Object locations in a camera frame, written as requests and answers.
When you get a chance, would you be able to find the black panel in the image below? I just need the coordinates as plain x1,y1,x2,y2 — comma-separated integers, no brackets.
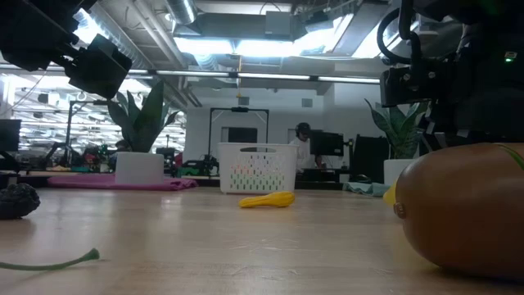
354,134,390,184

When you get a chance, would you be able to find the purple cloth mat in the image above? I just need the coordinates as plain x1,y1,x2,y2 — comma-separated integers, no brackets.
47,173,200,192

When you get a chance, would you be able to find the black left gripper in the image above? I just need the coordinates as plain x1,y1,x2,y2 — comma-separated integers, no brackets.
0,0,133,100

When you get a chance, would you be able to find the yellow toy lemon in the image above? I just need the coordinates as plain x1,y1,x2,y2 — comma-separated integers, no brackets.
382,179,399,208

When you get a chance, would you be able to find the silver ventilation duct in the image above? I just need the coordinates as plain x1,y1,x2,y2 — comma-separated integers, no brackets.
163,0,198,26

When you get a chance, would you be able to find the person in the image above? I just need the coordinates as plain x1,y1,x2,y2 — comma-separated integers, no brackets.
288,121,324,173
108,138,132,171

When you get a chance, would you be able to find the black monitor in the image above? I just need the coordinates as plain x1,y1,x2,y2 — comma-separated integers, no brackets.
309,130,345,157
0,118,22,152

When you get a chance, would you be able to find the brown toy kiwi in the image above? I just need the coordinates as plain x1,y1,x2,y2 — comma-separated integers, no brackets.
393,142,524,282

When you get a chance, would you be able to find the black gantry frame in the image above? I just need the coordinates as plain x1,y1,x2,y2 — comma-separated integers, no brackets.
207,107,270,165
65,99,110,157

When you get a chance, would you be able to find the teal cloth mat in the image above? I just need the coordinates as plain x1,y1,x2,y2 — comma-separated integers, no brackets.
342,181,392,197

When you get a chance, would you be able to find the red toy cherry with stem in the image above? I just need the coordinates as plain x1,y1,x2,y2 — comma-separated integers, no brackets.
0,247,101,272

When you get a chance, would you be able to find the grey ceiling duct box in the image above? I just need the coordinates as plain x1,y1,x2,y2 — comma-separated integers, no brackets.
264,11,292,37

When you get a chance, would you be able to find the snake plant in white pot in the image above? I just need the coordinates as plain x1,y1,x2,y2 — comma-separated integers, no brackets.
106,79,181,186
365,98,431,188

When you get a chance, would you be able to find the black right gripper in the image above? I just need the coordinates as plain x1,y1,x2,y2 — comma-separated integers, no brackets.
379,16,524,152

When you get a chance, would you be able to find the white perforated plastic basket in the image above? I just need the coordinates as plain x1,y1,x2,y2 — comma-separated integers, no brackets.
218,142,300,195

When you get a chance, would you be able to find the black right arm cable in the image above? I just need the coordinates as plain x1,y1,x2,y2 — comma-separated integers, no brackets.
376,0,422,66

